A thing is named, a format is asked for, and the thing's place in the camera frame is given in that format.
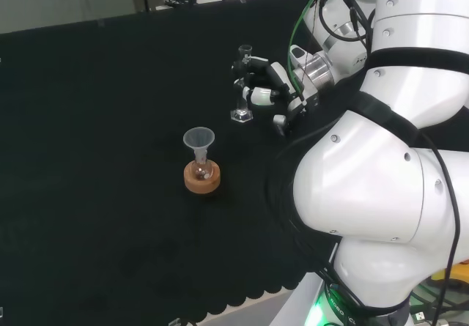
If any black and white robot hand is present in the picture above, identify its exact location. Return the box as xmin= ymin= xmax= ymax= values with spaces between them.
xmin=231 ymin=55 xmax=320 ymax=138

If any clear glass graduated cylinder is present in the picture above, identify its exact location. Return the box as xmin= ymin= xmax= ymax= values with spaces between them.
xmin=229 ymin=44 xmax=255 ymax=124

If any clear plastic funnel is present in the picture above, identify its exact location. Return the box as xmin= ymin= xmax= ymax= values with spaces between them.
xmin=182 ymin=126 xmax=216 ymax=158

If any round-bottom glass flask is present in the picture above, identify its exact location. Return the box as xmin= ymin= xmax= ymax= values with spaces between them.
xmin=193 ymin=149 xmax=213 ymax=180

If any black bench cloth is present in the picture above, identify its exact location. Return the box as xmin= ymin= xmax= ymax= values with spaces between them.
xmin=0 ymin=0 xmax=371 ymax=323

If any yellow stop button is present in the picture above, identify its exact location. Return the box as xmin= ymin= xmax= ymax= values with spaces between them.
xmin=431 ymin=260 xmax=469 ymax=286

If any green robot cable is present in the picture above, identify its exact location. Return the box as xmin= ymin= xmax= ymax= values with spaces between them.
xmin=288 ymin=0 xmax=320 ymax=102

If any brown cork ring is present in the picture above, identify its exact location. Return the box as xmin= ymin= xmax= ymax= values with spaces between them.
xmin=183 ymin=160 xmax=222 ymax=194

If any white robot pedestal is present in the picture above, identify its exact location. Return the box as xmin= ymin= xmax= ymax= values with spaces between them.
xmin=270 ymin=271 xmax=330 ymax=326

